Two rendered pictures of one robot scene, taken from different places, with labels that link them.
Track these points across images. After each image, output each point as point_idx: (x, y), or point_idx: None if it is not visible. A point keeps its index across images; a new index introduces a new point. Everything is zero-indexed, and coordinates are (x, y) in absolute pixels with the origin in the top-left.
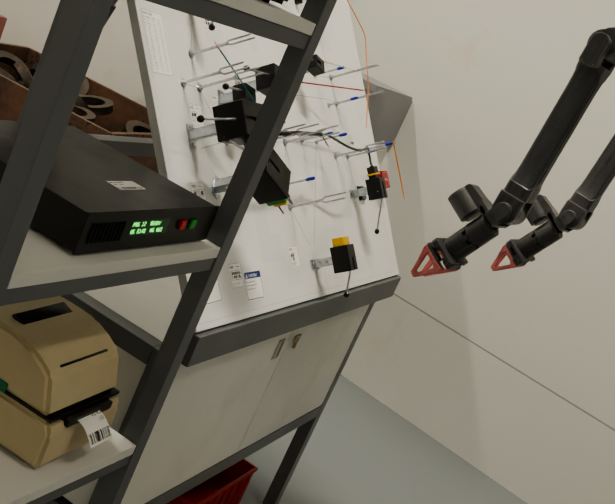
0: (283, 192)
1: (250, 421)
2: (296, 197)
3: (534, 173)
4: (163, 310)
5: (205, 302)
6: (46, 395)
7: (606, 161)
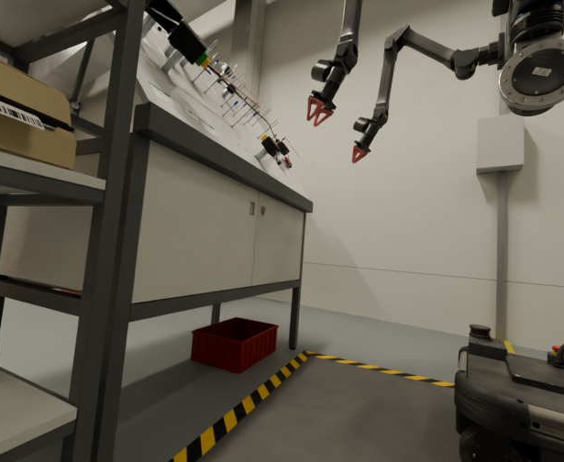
0: (201, 43)
1: (252, 263)
2: (236, 128)
3: (350, 26)
4: None
5: (136, 47)
6: None
7: (383, 83)
